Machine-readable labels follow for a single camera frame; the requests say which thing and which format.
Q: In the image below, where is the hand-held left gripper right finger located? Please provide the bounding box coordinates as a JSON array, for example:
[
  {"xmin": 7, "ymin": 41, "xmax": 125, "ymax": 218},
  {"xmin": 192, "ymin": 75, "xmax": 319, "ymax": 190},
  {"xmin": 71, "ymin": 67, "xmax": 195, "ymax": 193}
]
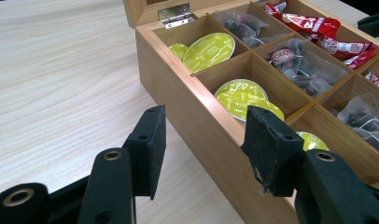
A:
[{"xmin": 240, "ymin": 105, "xmax": 305, "ymax": 198}]

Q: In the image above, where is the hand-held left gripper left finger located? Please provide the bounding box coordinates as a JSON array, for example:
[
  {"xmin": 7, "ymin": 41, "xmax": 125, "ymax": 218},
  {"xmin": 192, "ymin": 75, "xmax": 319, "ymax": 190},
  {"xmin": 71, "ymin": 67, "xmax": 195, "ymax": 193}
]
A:
[{"xmin": 123, "ymin": 105, "xmax": 167, "ymax": 201}]

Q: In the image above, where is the wooden tea box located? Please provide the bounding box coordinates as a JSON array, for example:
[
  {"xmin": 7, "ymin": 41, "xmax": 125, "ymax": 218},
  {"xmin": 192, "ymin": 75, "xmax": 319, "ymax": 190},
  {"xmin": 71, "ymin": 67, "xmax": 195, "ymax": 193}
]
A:
[{"xmin": 121, "ymin": 0, "xmax": 379, "ymax": 224}]

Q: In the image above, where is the red drink sachet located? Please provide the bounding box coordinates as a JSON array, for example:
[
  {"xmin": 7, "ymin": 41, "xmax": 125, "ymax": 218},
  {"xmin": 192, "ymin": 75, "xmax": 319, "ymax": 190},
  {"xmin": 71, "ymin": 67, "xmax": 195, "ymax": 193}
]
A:
[
  {"xmin": 316, "ymin": 35, "xmax": 378, "ymax": 62},
  {"xmin": 343, "ymin": 49, "xmax": 379, "ymax": 70},
  {"xmin": 363, "ymin": 71, "xmax": 379, "ymax": 92},
  {"xmin": 264, "ymin": 1, "xmax": 342, "ymax": 40}
]

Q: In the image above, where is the green foil coffee capsule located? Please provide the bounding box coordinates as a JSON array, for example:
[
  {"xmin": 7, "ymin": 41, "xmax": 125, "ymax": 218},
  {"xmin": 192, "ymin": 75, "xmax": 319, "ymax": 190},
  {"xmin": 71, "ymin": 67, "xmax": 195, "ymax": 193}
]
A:
[
  {"xmin": 214, "ymin": 78, "xmax": 269, "ymax": 101},
  {"xmin": 168, "ymin": 42, "xmax": 190, "ymax": 63},
  {"xmin": 182, "ymin": 32, "xmax": 237, "ymax": 75},
  {"xmin": 216, "ymin": 91, "xmax": 286, "ymax": 123},
  {"xmin": 295, "ymin": 131, "xmax": 330, "ymax": 153}
]

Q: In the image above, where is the clear mesh tea bag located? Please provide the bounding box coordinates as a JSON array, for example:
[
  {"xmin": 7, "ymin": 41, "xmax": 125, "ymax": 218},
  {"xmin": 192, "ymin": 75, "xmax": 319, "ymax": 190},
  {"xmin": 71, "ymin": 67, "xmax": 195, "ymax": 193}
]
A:
[
  {"xmin": 242, "ymin": 32, "xmax": 287, "ymax": 49},
  {"xmin": 220, "ymin": 10, "xmax": 272, "ymax": 40},
  {"xmin": 289, "ymin": 74, "xmax": 335, "ymax": 98},
  {"xmin": 329, "ymin": 92, "xmax": 379, "ymax": 157}
]

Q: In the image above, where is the clear tea bag red label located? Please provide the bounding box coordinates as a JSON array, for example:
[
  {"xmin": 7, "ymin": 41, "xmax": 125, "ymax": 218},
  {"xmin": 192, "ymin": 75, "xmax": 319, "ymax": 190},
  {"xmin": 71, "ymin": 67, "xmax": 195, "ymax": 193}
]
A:
[{"xmin": 265, "ymin": 37, "xmax": 350, "ymax": 82}]

